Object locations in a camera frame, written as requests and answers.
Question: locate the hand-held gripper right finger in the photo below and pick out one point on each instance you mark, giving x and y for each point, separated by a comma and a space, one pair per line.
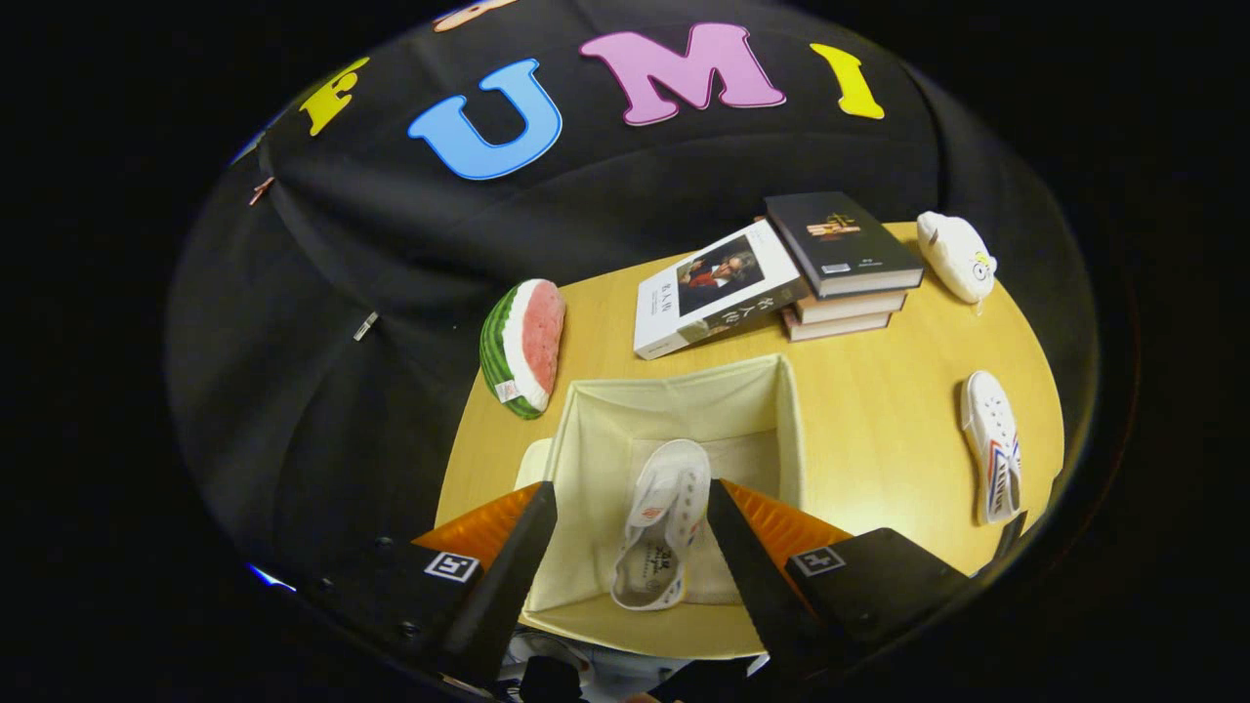
752, 576

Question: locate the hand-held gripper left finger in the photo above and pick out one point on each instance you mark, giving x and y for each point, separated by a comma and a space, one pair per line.
508, 576

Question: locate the white striped canvas shoe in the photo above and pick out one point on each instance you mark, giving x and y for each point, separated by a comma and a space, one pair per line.
664, 527
991, 444

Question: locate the cream fabric storage box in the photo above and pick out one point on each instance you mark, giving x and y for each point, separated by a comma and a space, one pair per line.
684, 410

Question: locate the black backdrop cloth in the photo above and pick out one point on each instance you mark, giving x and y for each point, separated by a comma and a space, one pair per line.
342, 420

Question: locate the watermelon slice plush toy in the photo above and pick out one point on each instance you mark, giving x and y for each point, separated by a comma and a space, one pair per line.
522, 347

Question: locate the brown-edged stacked book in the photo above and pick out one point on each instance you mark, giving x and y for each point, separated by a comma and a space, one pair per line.
850, 306
840, 326

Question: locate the silver cloth clip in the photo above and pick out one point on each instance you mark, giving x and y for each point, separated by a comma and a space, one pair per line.
365, 325

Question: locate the white portrait cover book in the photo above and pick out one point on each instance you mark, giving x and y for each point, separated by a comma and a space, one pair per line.
713, 288

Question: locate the black hardcover book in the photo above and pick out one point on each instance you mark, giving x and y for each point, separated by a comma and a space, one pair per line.
840, 239

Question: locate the white plush animal toy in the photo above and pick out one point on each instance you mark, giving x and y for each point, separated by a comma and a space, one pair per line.
957, 256

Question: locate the red cloth clip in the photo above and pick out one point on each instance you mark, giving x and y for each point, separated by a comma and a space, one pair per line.
260, 189

